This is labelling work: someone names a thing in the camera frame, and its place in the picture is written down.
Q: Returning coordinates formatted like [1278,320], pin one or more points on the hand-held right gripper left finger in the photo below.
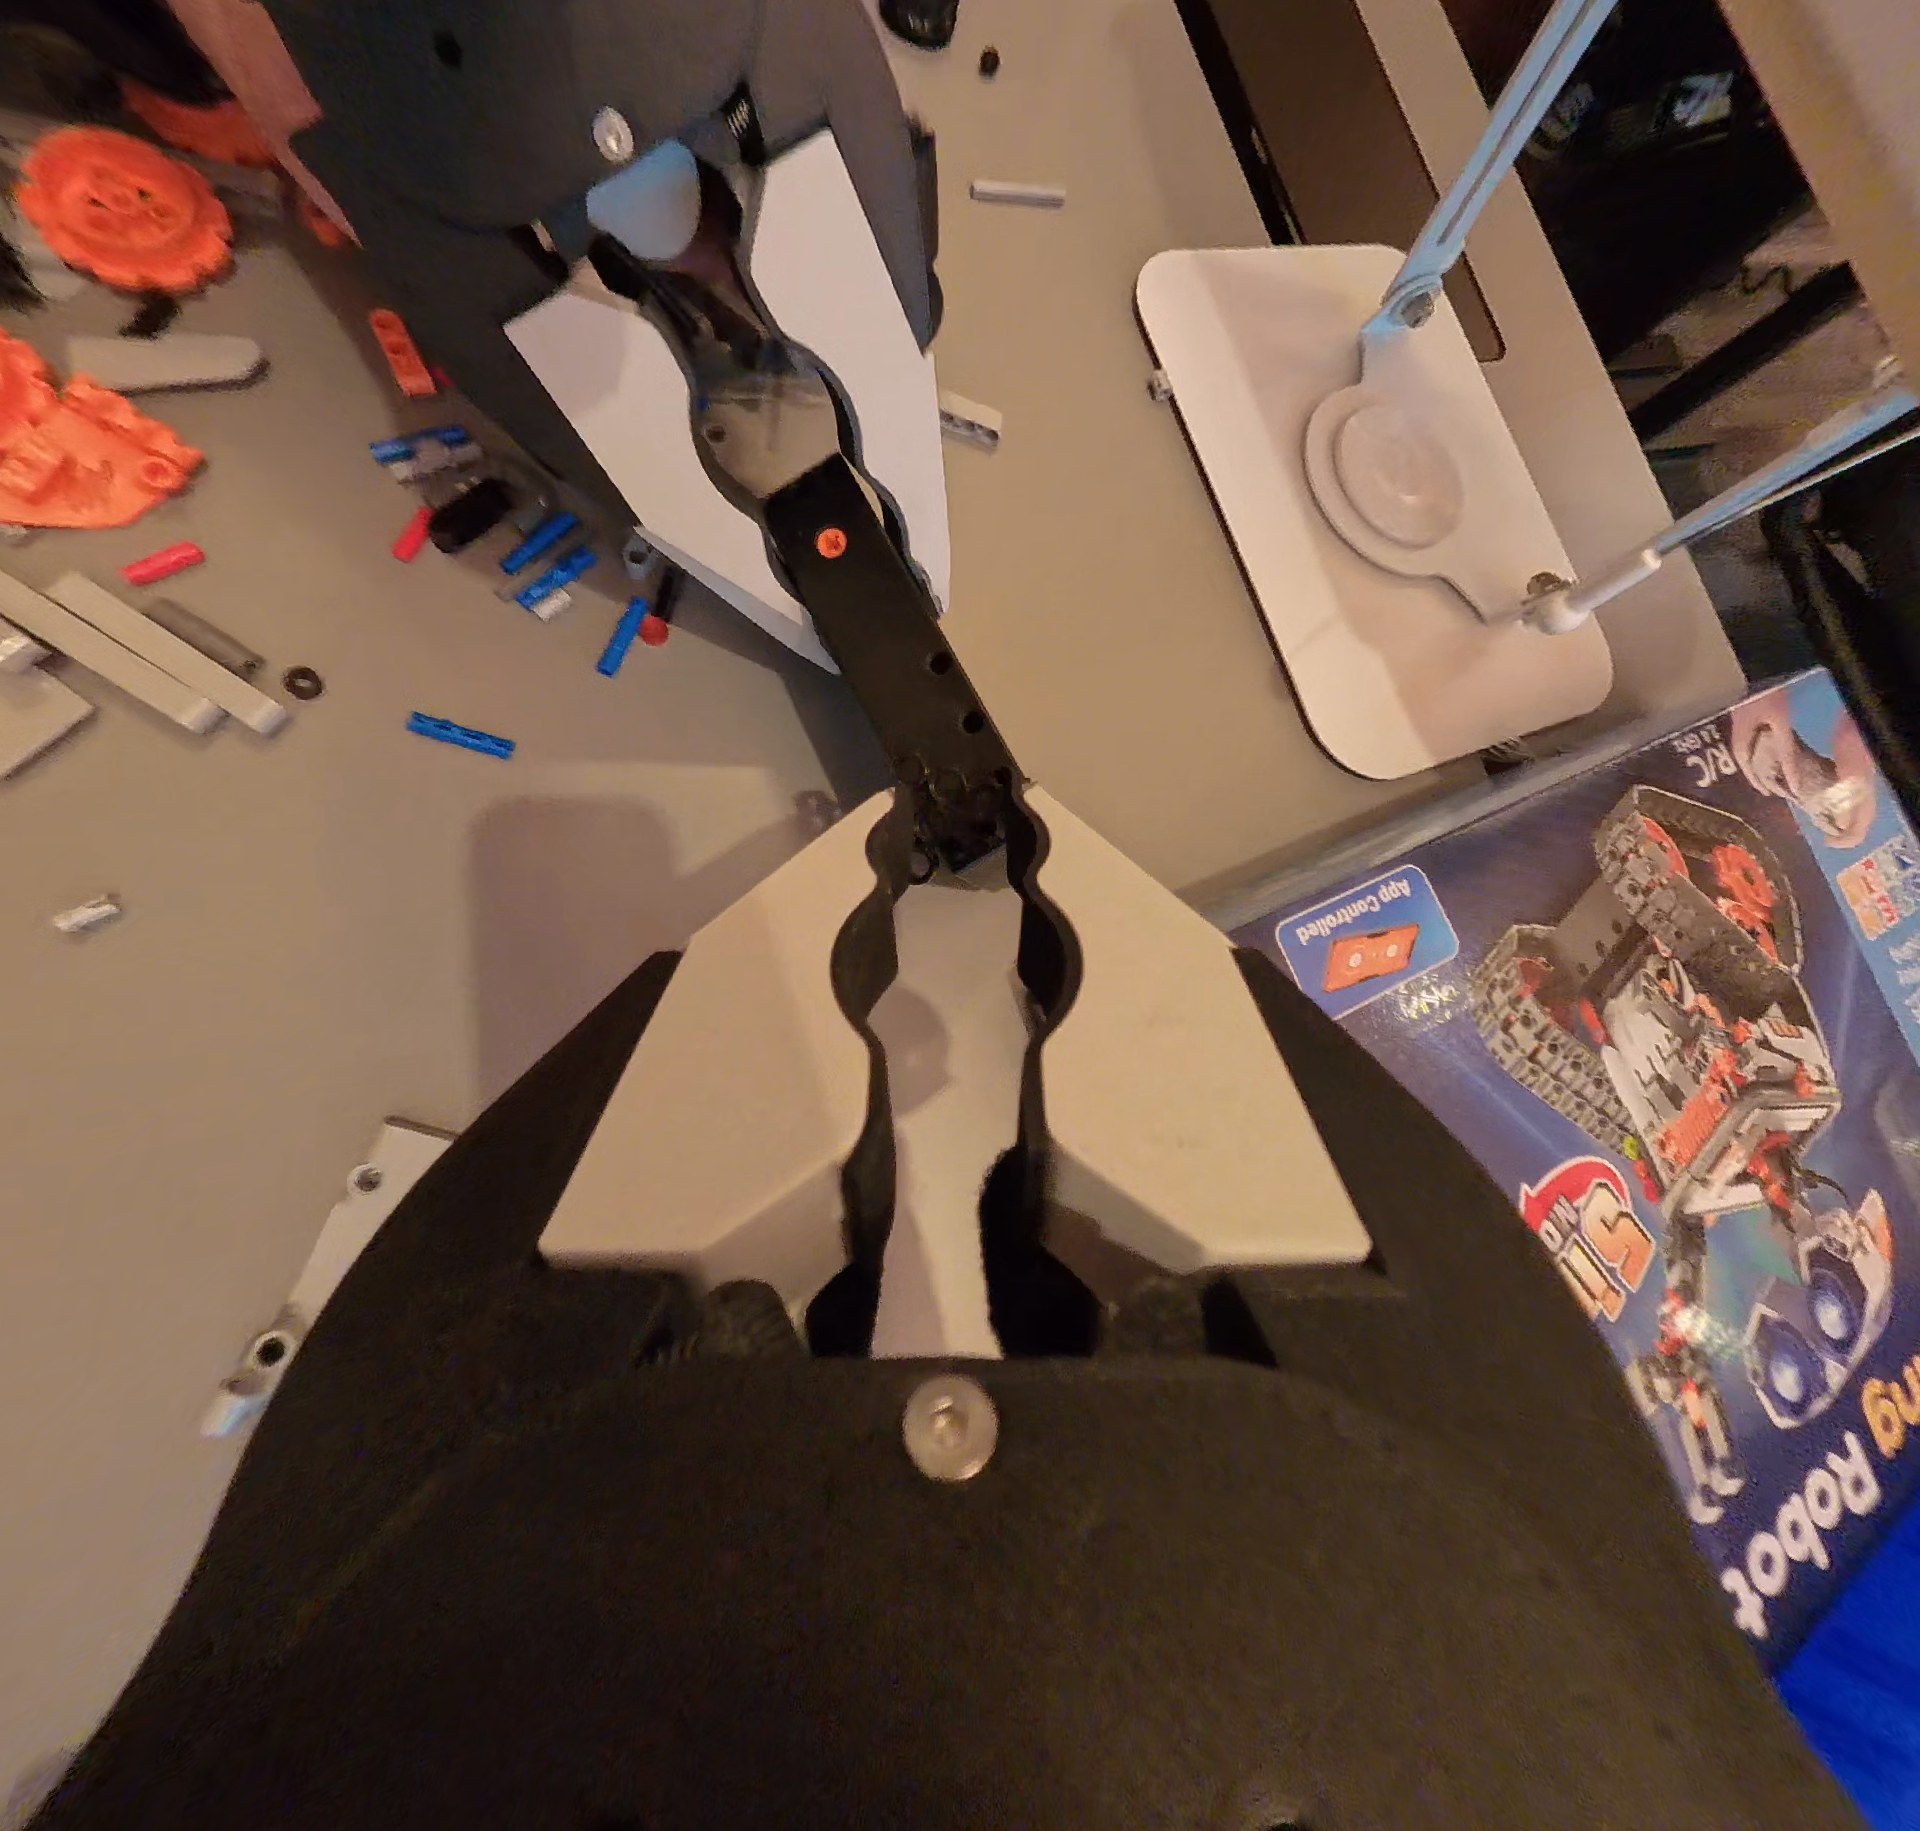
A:
[720,1097]

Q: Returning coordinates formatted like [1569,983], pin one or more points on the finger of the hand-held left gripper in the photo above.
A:
[628,407]
[883,439]

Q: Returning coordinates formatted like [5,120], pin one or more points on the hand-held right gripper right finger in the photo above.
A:
[1184,1097]

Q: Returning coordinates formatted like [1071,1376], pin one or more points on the long black motor block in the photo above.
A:
[883,632]

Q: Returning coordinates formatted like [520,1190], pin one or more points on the grey connector piece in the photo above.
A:
[977,422]

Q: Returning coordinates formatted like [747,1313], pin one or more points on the light grey bushing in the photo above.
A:
[643,561]

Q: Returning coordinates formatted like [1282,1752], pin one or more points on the blue pin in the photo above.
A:
[420,445]
[557,580]
[623,637]
[541,540]

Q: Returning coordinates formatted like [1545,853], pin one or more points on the black axle pin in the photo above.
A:
[670,595]

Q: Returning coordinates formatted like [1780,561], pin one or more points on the grey axle connector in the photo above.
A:
[450,472]

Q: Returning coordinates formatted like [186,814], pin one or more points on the black oval beam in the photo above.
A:
[468,519]

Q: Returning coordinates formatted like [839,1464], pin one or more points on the white bushing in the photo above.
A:
[554,607]

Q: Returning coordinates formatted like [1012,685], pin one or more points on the orange short beam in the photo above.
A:
[402,353]

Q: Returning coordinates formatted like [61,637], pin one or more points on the red axle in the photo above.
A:
[411,539]

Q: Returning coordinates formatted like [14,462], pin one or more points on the light grey short axle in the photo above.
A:
[1019,193]

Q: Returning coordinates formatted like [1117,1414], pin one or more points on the orange gear wheel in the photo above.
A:
[195,120]
[90,239]

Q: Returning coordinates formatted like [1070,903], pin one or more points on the blue toy kit box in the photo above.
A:
[1501,989]

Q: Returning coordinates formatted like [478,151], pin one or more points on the blue ridged axle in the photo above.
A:
[457,736]

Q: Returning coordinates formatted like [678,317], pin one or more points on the grey fairing panel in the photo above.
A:
[163,365]

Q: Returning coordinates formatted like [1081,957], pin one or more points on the dark grey tube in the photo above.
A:
[210,637]

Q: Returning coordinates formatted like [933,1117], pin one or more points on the red pin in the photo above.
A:
[160,564]

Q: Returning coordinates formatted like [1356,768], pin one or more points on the orange curved panel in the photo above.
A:
[90,439]

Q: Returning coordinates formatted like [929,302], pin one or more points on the small white pin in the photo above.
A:
[85,915]

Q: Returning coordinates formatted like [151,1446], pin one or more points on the grey flat plate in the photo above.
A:
[37,720]

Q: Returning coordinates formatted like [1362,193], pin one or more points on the white rod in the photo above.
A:
[1726,511]

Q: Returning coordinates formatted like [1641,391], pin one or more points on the white rounded base plate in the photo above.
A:
[1246,407]

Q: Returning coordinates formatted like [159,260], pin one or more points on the light grey holed bracket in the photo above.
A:
[331,1244]

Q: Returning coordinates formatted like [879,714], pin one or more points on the grey bracket plate with disc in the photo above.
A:
[1397,483]

